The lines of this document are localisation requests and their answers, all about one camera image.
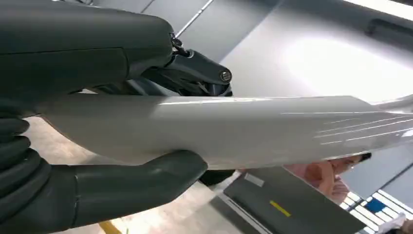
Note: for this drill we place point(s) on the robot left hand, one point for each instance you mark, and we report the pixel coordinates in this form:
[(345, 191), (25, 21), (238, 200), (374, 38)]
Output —
[(80, 48)]

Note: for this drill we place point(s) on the white curved car panel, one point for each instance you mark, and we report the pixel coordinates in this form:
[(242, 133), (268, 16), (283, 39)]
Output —
[(226, 135)]

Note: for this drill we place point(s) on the yellow floor tape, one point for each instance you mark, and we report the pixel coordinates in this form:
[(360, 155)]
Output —
[(108, 227)]

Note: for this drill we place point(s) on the person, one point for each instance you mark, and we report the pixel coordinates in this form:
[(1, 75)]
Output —
[(322, 177)]

